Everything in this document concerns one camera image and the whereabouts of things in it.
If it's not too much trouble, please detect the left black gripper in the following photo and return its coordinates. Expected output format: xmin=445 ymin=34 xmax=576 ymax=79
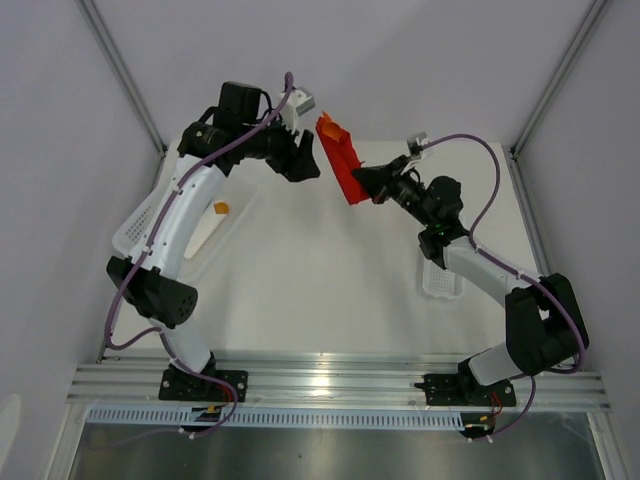
xmin=241 ymin=108 xmax=320 ymax=182

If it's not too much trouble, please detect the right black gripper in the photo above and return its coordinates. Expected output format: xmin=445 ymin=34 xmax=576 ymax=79
xmin=351 ymin=155 xmax=435 ymax=229

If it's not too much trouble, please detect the red paper napkin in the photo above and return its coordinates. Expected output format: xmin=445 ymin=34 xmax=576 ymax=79
xmin=315 ymin=111 xmax=370 ymax=205

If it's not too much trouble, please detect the orange plastic spoon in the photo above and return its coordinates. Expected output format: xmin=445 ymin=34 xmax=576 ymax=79
xmin=321 ymin=120 xmax=342 ymax=143

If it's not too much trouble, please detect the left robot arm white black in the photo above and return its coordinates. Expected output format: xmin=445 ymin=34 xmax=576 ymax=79
xmin=104 ymin=73 xmax=320 ymax=402

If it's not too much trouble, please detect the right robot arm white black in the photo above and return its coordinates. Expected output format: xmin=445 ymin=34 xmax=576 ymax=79
xmin=352 ymin=156 xmax=589 ymax=404

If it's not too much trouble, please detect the large white plastic basket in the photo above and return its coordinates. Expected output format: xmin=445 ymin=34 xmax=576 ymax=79
xmin=112 ymin=179 xmax=258 ymax=284

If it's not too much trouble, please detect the small white perforated tray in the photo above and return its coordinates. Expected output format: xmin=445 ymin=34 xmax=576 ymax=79
xmin=418 ymin=258 xmax=464 ymax=301

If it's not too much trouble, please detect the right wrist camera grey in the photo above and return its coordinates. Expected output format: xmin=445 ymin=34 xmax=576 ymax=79
xmin=406 ymin=132 xmax=429 ymax=160

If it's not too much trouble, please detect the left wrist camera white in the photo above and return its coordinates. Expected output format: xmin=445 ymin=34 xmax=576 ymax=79
xmin=279 ymin=88 xmax=316 ymax=132

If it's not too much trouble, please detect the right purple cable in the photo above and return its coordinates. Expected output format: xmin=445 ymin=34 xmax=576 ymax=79
xmin=424 ymin=133 xmax=590 ymax=444

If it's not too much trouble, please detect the purple cable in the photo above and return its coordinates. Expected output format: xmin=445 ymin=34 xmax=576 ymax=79
xmin=424 ymin=133 xmax=590 ymax=444
xmin=104 ymin=71 xmax=296 ymax=446

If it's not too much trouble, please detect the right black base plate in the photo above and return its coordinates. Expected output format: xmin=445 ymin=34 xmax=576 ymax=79
xmin=414 ymin=374 xmax=517 ymax=407

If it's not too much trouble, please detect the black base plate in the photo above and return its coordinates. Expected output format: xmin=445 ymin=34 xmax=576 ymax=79
xmin=414 ymin=374 xmax=517 ymax=407
xmin=158 ymin=366 xmax=249 ymax=403

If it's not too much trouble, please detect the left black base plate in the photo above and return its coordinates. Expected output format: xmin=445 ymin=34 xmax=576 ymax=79
xmin=158 ymin=366 xmax=249 ymax=403

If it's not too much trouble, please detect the left aluminium frame post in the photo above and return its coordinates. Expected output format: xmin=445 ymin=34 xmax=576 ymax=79
xmin=77 ymin=0 xmax=168 ymax=157

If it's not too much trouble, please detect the aluminium frame post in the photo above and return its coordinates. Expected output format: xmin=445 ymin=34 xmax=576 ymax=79
xmin=77 ymin=0 xmax=168 ymax=157
xmin=509 ymin=0 xmax=612 ymax=156

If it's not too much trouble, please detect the right aluminium frame post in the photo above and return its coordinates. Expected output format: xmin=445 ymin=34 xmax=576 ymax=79
xmin=509 ymin=0 xmax=612 ymax=156

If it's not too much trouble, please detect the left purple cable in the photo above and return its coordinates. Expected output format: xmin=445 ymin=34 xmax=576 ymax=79
xmin=104 ymin=71 xmax=296 ymax=446

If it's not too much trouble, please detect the aluminium mounting rail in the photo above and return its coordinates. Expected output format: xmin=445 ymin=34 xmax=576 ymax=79
xmin=66 ymin=349 xmax=611 ymax=413

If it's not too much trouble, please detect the white slotted cable duct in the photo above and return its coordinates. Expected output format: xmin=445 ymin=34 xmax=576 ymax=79
xmin=86 ymin=405 xmax=464 ymax=431

